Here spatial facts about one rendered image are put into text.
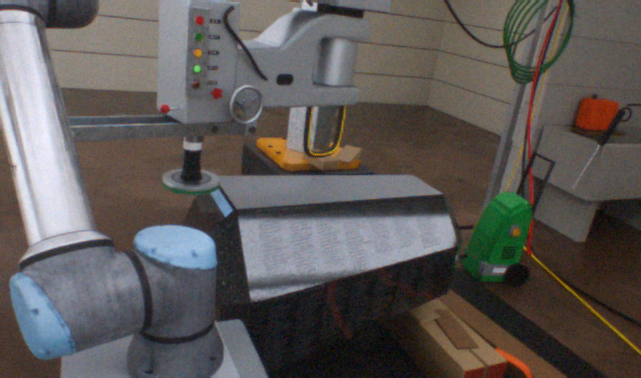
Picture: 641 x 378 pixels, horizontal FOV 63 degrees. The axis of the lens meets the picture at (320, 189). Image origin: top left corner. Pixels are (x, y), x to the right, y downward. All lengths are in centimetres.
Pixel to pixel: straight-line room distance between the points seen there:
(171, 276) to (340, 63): 149
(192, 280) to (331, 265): 111
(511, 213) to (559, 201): 147
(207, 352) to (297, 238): 100
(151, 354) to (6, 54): 60
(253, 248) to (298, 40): 81
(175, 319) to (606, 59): 471
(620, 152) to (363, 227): 293
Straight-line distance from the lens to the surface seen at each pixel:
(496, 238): 357
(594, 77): 524
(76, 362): 118
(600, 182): 467
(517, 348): 294
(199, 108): 188
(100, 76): 803
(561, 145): 479
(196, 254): 97
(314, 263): 200
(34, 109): 105
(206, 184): 202
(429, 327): 265
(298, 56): 209
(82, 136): 180
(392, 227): 223
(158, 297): 97
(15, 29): 112
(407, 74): 957
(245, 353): 128
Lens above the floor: 165
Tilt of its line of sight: 20 degrees down
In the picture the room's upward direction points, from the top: 8 degrees clockwise
